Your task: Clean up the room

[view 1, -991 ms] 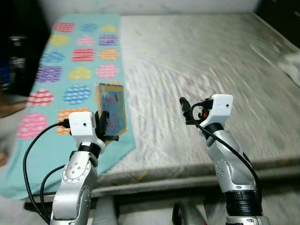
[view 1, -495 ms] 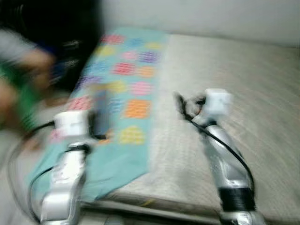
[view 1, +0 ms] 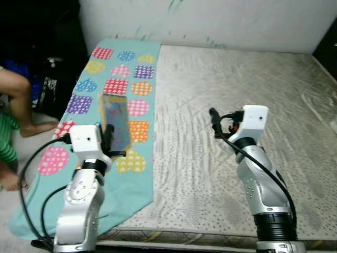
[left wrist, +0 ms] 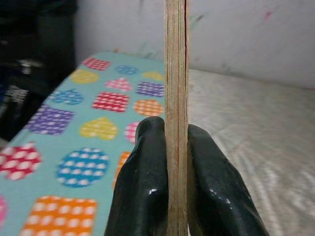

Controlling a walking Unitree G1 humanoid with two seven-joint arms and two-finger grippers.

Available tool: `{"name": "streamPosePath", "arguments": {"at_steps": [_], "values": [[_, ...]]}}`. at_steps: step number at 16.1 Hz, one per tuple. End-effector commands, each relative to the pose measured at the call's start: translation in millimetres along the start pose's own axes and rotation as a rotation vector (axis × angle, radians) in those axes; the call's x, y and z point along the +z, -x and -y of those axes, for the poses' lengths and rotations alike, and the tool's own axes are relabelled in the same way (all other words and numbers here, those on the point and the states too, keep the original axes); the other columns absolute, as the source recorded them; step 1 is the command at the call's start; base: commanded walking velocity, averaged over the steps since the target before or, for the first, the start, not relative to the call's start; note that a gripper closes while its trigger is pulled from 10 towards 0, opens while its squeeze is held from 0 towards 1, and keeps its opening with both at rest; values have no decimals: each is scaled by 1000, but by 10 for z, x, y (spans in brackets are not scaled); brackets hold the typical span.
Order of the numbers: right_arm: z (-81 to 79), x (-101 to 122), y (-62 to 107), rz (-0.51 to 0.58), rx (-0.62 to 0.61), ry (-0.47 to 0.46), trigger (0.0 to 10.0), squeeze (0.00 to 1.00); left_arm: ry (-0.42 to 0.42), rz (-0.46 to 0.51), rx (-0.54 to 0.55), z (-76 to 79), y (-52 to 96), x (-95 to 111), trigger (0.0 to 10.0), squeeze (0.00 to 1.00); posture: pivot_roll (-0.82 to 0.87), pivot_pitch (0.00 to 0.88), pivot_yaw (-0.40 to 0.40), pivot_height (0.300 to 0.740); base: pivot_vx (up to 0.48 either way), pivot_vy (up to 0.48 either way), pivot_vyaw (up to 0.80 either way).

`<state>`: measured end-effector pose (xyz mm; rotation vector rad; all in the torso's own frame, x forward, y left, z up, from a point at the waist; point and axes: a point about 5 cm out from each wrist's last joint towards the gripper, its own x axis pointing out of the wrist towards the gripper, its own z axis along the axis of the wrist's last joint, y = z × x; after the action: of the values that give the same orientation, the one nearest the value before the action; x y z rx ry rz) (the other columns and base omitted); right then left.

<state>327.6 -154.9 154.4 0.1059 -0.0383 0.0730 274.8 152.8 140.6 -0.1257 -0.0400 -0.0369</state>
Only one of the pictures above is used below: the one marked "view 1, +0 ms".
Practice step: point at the colourful children's book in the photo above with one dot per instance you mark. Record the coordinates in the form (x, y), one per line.
(120, 118)

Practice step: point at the green plastic stool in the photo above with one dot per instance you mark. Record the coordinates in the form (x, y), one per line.
(6, 139)

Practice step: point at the person with bare legs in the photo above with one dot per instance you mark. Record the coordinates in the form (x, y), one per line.
(21, 100)

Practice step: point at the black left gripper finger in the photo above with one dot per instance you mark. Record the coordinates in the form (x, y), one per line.
(108, 138)

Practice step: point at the teal blanket with coloured patches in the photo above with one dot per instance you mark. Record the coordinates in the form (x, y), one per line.
(131, 179)

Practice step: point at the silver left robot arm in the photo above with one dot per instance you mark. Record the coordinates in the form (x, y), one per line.
(79, 211)

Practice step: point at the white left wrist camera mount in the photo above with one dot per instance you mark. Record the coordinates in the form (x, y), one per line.
(86, 141)

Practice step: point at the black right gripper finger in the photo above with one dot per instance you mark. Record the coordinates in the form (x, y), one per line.
(215, 120)

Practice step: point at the black bag with white print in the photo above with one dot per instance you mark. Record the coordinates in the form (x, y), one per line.
(55, 87)

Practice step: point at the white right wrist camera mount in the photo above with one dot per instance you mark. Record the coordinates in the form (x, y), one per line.
(253, 121)

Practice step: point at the white quilted mattress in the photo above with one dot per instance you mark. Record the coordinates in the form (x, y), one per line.
(237, 79)

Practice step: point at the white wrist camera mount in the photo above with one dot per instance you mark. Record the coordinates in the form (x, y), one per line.
(253, 121)
(86, 141)

